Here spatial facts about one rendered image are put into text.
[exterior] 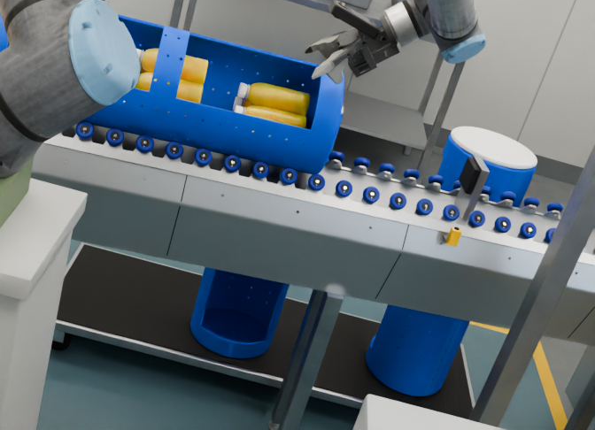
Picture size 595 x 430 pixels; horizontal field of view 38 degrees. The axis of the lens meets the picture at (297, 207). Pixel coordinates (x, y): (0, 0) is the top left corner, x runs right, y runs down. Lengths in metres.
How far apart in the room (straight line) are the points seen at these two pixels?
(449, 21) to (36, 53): 0.76
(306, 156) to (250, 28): 3.40
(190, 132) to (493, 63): 3.68
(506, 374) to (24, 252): 1.37
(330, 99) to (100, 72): 0.98
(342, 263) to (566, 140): 3.69
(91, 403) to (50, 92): 1.67
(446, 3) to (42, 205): 0.80
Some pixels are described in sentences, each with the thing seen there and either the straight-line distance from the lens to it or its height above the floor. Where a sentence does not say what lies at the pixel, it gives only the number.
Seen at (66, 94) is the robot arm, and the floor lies 1.37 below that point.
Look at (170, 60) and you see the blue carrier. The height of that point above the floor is 1.19.
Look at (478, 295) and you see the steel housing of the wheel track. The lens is 2.52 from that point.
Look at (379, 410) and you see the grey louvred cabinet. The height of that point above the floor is 1.45.
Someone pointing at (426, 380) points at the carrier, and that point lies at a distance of 3.03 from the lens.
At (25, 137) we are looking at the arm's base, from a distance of 1.39.
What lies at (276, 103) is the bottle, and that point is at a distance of 2.31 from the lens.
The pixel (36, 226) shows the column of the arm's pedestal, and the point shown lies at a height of 1.10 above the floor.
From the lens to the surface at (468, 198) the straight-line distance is 2.44.
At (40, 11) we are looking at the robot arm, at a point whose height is 1.46.
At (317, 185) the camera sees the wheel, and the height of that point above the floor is 0.96.
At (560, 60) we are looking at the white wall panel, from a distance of 5.73.
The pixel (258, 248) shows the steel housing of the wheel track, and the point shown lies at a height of 0.74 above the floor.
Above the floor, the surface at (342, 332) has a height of 0.15.
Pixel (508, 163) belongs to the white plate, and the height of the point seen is 1.04.
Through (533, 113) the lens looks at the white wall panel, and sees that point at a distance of 5.81.
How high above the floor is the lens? 1.86
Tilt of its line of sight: 25 degrees down
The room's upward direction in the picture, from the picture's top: 17 degrees clockwise
